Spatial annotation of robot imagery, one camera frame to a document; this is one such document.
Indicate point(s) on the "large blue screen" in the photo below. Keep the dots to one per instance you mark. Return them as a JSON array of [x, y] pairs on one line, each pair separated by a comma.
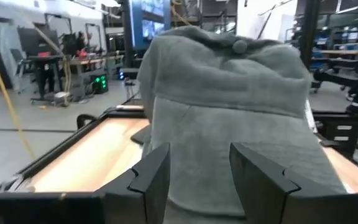
[[151, 21]]

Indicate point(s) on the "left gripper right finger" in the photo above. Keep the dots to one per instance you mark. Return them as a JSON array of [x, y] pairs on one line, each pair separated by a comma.
[[259, 193]]

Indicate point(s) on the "black box green lights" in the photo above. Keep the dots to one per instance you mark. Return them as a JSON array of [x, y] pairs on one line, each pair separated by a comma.
[[100, 84]]

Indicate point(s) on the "black drawer unit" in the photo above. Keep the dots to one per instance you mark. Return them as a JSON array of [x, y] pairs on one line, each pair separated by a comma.
[[342, 133]]

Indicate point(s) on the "black rig frame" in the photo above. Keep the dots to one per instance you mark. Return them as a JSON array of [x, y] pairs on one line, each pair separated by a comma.
[[73, 140]]

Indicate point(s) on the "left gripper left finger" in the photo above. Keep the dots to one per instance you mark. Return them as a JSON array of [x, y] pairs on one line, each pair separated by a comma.
[[148, 193]]

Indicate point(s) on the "olive grey cap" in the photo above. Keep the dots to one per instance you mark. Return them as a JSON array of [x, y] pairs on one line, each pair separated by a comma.
[[228, 93]]

